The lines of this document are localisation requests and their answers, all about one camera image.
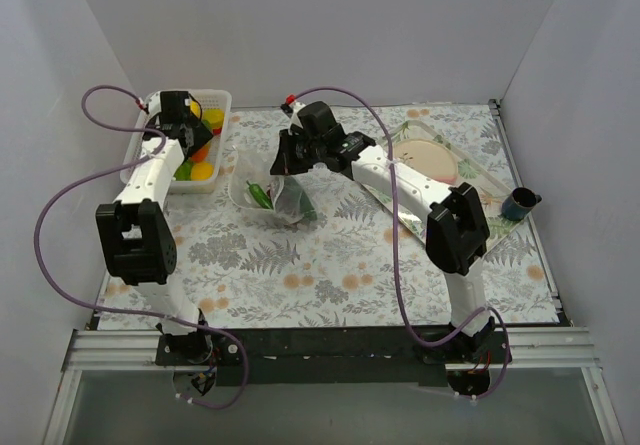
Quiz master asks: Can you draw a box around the floral table mat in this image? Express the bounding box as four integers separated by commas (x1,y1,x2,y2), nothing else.
97,104,561,329

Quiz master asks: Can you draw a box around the white plastic basket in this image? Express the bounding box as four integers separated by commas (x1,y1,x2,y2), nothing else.
125,89,232,194

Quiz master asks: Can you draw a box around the yellow lemon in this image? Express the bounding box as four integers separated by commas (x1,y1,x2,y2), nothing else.
190,162,215,181

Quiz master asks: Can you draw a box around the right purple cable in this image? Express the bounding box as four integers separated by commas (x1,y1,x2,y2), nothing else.
294,86,511,400

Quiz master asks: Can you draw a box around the green cucumber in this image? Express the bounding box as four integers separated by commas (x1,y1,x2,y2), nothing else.
274,177,317,224

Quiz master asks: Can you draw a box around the clear zip top bag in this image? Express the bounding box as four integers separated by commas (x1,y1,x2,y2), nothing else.
228,149,318,225

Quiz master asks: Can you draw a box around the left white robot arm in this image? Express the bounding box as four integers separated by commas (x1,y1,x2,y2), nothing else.
96,91,213,365

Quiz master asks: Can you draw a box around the beige pink round plate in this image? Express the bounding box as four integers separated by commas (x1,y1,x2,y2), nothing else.
394,139,458,185

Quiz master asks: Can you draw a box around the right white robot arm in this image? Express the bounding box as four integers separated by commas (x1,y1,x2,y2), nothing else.
270,97,495,363

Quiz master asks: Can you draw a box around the green apple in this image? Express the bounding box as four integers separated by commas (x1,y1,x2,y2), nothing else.
174,161,194,182

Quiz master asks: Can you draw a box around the small green pepper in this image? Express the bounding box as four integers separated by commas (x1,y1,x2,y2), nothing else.
246,181,274,210

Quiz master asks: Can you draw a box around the orange green mango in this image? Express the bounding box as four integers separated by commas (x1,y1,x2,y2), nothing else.
191,144,210,163

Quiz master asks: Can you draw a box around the aluminium frame rail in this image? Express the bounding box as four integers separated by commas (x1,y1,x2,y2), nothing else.
64,327,599,370

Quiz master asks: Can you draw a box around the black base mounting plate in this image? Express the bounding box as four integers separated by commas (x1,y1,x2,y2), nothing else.
154,324,516,389

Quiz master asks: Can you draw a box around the purple grape bunch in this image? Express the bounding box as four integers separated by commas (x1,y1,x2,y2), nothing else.
266,180,281,201

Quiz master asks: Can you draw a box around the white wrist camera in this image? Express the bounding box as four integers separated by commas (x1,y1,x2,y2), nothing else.
139,91,161,115
280,95,305,129

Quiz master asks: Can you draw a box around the dark blue mug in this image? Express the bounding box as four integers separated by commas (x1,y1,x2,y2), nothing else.
501,187,542,222

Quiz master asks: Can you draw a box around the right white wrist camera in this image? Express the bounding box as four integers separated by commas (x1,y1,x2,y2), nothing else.
280,95,305,129

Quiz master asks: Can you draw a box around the floral rectangular tray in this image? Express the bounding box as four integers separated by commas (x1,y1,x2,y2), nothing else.
390,120,535,264

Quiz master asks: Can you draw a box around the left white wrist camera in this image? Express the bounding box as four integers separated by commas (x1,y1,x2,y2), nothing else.
139,91,161,115

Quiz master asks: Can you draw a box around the yellow apple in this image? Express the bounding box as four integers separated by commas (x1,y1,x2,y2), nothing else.
190,100,202,119

